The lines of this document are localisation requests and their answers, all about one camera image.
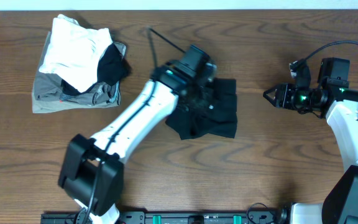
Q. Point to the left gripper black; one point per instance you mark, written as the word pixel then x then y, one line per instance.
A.
pixel 210 96

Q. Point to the black folded garment in pile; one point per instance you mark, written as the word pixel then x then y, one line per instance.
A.
pixel 112 67

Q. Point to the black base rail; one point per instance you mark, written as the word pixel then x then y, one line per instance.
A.
pixel 254 216

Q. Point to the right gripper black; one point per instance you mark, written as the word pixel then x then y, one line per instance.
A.
pixel 283 98

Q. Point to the white folded garment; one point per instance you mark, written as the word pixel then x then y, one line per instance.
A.
pixel 74 52

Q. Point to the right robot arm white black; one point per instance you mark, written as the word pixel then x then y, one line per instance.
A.
pixel 338 105

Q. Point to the black t-shirt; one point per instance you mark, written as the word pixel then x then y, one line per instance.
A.
pixel 218 117

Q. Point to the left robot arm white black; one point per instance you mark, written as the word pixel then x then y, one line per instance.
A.
pixel 93 168

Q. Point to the grey folded garment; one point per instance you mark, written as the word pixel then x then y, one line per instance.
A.
pixel 47 93

